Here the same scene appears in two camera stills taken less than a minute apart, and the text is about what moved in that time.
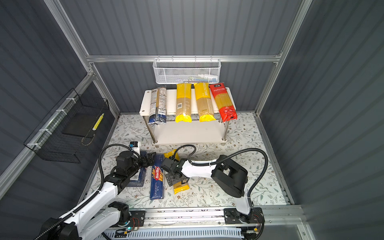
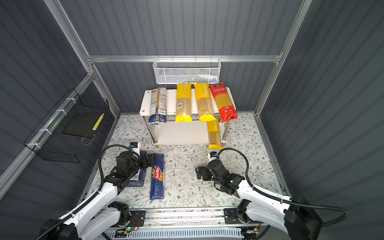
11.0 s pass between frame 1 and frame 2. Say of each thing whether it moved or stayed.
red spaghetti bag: stayed
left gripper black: stayed
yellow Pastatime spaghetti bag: moved
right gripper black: moved
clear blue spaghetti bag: stayed
